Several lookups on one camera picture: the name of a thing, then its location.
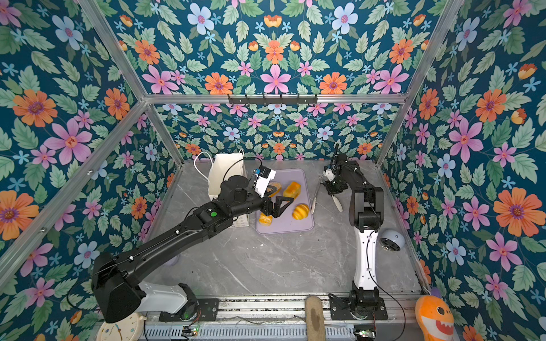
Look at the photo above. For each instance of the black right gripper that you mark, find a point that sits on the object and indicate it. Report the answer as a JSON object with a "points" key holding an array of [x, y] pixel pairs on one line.
{"points": [[333, 190]]}

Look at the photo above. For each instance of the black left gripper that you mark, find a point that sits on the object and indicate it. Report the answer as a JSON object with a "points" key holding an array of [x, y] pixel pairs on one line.
{"points": [[270, 208]]}

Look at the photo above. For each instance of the long segmented yellow bread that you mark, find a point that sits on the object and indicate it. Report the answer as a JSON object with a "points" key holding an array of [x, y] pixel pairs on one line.
{"points": [[265, 220]]}

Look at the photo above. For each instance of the yellow loaf bread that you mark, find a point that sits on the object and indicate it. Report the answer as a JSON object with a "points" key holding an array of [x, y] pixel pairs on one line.
{"points": [[293, 190]]}

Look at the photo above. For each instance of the round striped yellow bread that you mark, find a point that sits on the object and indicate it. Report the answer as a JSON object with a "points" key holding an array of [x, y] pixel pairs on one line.
{"points": [[301, 212]]}

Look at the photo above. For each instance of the printed white paper bag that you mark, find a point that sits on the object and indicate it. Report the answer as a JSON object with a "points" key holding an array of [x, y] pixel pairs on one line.
{"points": [[219, 168]]}

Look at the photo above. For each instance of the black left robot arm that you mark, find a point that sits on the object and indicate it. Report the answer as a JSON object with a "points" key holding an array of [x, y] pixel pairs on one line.
{"points": [[118, 282]]}

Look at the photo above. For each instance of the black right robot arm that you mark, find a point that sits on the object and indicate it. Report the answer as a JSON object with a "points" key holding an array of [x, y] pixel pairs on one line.
{"points": [[365, 215]]}

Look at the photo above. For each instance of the oval brown bread roll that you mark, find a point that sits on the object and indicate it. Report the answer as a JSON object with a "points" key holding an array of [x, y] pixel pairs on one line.
{"points": [[273, 189]]}

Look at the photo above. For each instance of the orange shark plush toy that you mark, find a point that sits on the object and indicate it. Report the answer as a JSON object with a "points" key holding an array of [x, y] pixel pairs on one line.
{"points": [[434, 318]]}

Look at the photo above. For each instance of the white analog clock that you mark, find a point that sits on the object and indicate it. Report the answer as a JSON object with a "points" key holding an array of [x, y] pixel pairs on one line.
{"points": [[130, 328]]}

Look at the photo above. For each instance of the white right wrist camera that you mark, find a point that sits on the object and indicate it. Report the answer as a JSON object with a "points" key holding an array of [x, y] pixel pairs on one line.
{"points": [[329, 175]]}

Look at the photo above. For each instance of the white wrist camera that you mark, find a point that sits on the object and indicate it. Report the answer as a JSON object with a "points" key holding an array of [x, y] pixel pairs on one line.
{"points": [[263, 176], [329, 175]]}

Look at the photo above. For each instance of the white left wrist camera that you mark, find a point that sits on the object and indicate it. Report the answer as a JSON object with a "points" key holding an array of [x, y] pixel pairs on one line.
{"points": [[263, 176]]}

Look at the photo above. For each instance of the black hook rail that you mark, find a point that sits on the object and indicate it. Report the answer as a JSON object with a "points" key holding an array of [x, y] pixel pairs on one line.
{"points": [[273, 99]]}

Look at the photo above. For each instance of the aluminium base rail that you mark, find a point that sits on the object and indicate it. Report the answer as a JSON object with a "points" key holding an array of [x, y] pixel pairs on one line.
{"points": [[283, 317]]}

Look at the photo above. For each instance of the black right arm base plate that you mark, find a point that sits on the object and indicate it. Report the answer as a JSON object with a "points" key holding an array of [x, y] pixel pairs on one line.
{"points": [[366, 306]]}

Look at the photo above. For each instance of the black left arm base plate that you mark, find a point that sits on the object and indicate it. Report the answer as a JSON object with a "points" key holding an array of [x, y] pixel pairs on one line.
{"points": [[196, 310]]}

